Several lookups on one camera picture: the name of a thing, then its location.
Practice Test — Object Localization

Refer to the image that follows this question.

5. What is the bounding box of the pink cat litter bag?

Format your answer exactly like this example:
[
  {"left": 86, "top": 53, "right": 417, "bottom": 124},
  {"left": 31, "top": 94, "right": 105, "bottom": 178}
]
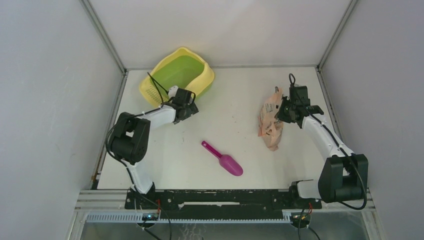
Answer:
[{"left": 257, "top": 86, "right": 284, "bottom": 152}]

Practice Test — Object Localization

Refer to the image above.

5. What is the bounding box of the yellow green litter box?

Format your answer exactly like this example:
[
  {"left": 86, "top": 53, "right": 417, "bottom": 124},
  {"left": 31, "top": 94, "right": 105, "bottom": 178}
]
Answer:
[{"left": 138, "top": 47, "right": 215, "bottom": 107}]

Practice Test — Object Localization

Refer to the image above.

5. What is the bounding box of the magenta plastic scoop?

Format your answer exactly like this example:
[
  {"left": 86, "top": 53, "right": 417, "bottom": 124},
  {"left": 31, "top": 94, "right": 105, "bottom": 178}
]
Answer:
[{"left": 201, "top": 140, "right": 244, "bottom": 177}]

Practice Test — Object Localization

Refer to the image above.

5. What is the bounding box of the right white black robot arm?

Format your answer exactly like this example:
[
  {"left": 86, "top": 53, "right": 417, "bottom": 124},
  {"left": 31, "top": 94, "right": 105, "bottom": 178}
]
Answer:
[{"left": 276, "top": 85, "right": 369, "bottom": 208}]

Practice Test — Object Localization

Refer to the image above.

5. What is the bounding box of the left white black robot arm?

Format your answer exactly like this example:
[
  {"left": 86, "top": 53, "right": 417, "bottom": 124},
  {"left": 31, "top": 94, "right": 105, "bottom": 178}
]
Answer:
[{"left": 104, "top": 86, "right": 199, "bottom": 209}]

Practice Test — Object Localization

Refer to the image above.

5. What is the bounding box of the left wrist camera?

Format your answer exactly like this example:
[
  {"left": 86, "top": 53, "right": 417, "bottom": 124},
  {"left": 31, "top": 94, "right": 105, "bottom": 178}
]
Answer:
[{"left": 167, "top": 85, "right": 179, "bottom": 99}]

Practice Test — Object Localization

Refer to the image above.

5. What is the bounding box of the right black cable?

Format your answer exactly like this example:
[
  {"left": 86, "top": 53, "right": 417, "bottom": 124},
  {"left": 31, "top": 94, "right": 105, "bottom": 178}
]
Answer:
[{"left": 288, "top": 73, "right": 369, "bottom": 211}]

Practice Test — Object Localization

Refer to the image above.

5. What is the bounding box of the black cable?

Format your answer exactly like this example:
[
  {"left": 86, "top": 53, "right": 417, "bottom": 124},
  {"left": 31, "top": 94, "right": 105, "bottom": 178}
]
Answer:
[
  {"left": 288, "top": 73, "right": 369, "bottom": 211},
  {"left": 105, "top": 72, "right": 173, "bottom": 240}
]

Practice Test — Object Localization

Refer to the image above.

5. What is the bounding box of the left black cable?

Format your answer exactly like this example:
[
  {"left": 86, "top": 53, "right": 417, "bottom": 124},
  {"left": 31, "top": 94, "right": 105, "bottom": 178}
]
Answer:
[{"left": 105, "top": 72, "right": 173, "bottom": 240}]

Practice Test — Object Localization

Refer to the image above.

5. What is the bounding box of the white slotted cable duct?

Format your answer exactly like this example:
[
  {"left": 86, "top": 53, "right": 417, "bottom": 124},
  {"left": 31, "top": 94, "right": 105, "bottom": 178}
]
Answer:
[{"left": 85, "top": 211, "right": 299, "bottom": 224}]

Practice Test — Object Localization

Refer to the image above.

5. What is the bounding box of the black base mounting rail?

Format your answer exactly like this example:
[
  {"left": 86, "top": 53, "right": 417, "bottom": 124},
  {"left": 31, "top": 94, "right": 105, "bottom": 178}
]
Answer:
[{"left": 124, "top": 189, "right": 322, "bottom": 219}]

